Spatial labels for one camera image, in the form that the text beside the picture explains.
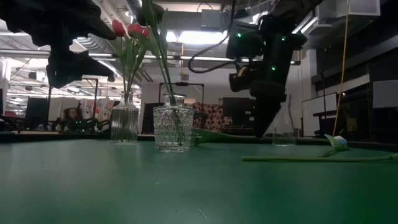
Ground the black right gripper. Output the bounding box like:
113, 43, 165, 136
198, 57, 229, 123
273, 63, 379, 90
229, 60, 289, 139

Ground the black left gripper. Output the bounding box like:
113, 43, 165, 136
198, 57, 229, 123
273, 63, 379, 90
18, 0, 117, 90

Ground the red artificial tulip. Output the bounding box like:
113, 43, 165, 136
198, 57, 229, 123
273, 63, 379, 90
124, 26, 152, 138
123, 23, 144, 138
111, 19, 133, 138

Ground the white artificial tulip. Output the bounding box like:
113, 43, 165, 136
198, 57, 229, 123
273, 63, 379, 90
317, 134, 349, 158
241, 154, 398, 163
193, 128, 259, 146

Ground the slim glass flask vase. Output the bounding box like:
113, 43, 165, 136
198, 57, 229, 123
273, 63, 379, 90
272, 95, 296, 147

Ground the ribbed glass bottle vase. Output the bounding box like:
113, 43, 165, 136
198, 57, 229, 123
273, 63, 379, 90
110, 91, 140, 146

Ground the diamond-cut glass vase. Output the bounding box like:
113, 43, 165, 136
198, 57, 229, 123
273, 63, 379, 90
152, 93, 195, 153

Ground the black cabinet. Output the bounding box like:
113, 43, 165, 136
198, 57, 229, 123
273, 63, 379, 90
222, 96, 256, 136

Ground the floral partition panel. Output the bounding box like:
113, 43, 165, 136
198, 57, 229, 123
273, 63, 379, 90
79, 98, 115, 124
192, 102, 234, 138

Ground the person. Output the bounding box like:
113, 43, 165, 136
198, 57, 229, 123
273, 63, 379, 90
62, 107, 83, 124

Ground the black monitor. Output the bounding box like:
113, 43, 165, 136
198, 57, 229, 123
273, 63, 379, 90
25, 96, 50, 128

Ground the ceiling light panel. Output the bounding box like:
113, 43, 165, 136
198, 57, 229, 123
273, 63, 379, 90
166, 29, 231, 46

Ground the grey ceiling unit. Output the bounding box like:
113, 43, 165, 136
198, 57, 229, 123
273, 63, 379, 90
200, 9, 223, 30

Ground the green table mat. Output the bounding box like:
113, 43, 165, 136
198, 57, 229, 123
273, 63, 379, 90
0, 138, 398, 224

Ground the black gantry frame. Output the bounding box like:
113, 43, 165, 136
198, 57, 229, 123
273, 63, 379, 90
46, 77, 100, 127
158, 81, 205, 106

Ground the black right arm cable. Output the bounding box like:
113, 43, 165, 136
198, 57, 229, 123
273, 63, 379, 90
187, 0, 238, 75

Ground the yellow cable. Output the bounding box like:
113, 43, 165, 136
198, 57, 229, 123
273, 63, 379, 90
331, 0, 349, 138

